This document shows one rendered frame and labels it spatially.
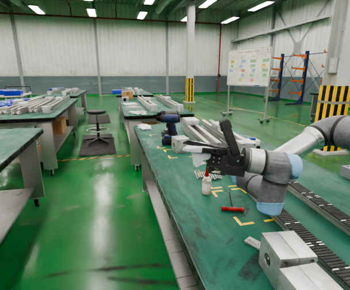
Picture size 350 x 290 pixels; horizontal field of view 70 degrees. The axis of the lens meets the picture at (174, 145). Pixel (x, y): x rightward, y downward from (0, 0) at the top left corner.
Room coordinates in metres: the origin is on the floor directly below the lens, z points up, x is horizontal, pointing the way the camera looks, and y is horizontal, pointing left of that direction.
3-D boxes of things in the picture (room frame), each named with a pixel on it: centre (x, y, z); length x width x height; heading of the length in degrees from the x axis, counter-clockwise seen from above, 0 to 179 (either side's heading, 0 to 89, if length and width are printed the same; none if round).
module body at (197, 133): (1.91, -0.18, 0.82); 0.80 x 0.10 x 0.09; 10
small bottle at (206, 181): (0.99, -0.14, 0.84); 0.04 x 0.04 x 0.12
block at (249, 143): (1.51, -0.45, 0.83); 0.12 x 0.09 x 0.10; 100
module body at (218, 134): (1.94, -0.37, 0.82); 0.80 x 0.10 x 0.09; 10
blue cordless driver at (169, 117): (1.79, 0.06, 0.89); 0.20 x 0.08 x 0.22; 86
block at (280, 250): (0.53, -0.29, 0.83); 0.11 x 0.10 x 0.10; 96
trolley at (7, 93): (5.40, 3.41, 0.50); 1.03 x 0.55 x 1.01; 19
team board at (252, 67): (7.32, -2.05, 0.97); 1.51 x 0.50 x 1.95; 34
